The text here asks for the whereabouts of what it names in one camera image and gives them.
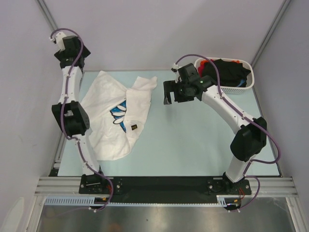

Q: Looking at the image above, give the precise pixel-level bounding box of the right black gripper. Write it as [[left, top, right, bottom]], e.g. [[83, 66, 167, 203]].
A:
[[163, 80, 194, 105]]

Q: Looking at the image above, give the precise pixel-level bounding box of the white daisy print t-shirt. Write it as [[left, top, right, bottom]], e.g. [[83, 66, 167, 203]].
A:
[[82, 71, 157, 161]]

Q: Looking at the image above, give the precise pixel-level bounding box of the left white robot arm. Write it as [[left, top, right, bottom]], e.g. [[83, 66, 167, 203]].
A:
[[51, 31, 108, 194]]

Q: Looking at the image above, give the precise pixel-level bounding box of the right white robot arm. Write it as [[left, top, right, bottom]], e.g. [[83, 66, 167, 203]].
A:
[[163, 63, 267, 194]]

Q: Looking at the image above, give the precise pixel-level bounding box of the red garment in basket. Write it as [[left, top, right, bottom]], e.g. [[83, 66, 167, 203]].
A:
[[197, 60, 216, 77]]

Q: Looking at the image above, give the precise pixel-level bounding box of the black t-shirt in basket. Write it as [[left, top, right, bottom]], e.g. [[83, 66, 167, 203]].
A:
[[210, 59, 251, 87]]

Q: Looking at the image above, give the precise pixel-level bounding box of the white plastic laundry basket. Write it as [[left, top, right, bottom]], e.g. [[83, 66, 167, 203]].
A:
[[194, 58, 254, 94]]

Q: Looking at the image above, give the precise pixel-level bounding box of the blue garment in basket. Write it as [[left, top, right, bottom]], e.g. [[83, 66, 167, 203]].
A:
[[237, 79, 247, 87]]

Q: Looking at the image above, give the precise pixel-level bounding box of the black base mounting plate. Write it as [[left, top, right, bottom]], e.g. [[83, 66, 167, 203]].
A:
[[79, 175, 252, 204]]

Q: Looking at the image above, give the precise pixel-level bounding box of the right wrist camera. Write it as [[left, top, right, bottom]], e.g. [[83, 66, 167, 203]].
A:
[[172, 62, 201, 82]]

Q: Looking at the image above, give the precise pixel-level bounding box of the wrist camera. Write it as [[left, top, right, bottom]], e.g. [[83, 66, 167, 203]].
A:
[[172, 62, 201, 82], [49, 32, 82, 53]]

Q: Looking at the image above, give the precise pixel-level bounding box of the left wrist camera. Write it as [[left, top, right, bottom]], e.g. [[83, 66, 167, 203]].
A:
[[49, 32, 82, 53]]

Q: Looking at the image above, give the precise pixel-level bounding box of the aluminium frame rail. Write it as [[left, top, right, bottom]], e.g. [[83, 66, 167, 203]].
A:
[[34, 176, 298, 198]]

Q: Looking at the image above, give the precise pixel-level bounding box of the white slotted cable duct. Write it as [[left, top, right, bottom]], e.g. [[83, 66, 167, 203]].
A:
[[44, 196, 95, 206]]

